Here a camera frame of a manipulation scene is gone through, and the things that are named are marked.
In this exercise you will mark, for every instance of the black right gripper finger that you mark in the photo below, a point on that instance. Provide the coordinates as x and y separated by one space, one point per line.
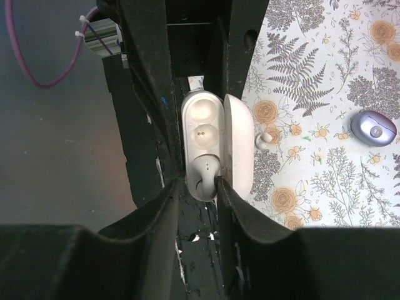
234 39
261 259
144 25
132 258

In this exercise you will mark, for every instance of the white earbud charging case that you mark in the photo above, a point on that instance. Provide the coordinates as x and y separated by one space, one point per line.
223 128

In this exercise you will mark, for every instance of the white earbud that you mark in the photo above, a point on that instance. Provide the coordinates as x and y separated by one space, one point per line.
263 140
204 171

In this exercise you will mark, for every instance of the lavender earbud charging case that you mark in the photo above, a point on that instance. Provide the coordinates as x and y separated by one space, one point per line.
373 128

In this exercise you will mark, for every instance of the floral patterned table mat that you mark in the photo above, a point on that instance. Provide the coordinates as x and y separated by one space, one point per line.
315 66

